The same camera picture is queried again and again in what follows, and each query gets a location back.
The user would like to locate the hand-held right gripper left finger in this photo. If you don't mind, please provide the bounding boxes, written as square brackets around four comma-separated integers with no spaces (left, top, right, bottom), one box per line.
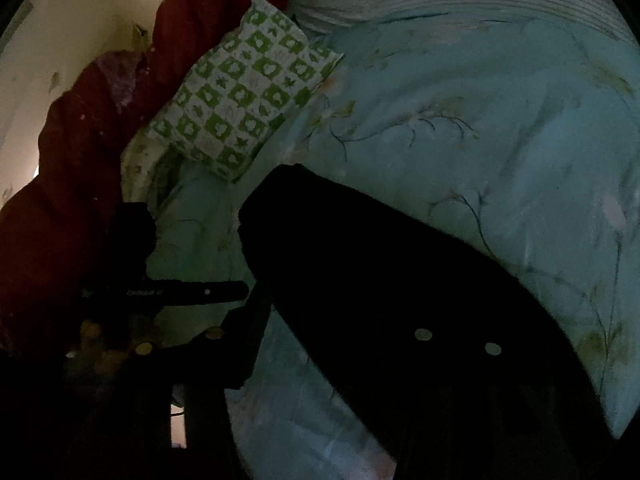
[120,295,274,480]

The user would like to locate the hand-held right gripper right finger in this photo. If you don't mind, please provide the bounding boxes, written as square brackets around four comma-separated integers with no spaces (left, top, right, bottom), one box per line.
[395,305,586,480]

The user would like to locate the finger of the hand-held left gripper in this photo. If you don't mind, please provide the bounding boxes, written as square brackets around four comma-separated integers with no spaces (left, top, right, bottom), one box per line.
[145,280,250,307]

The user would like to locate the black pants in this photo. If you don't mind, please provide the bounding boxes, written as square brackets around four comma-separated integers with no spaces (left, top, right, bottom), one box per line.
[237,162,617,480]

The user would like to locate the dark red blanket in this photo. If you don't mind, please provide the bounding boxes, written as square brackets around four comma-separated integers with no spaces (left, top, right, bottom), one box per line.
[0,0,297,358]

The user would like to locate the white green leaf print cloth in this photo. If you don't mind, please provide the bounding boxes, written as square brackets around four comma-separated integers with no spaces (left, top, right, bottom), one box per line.
[120,135,188,207]

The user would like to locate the purple cloth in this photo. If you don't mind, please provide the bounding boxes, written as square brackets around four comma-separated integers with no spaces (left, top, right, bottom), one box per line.
[95,50,148,113]

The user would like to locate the green white checked pillow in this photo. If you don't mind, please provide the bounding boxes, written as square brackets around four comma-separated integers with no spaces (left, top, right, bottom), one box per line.
[145,0,346,184]

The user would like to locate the light blue floral blanket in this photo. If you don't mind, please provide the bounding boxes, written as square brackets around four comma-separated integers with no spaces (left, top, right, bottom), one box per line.
[145,12,640,480]

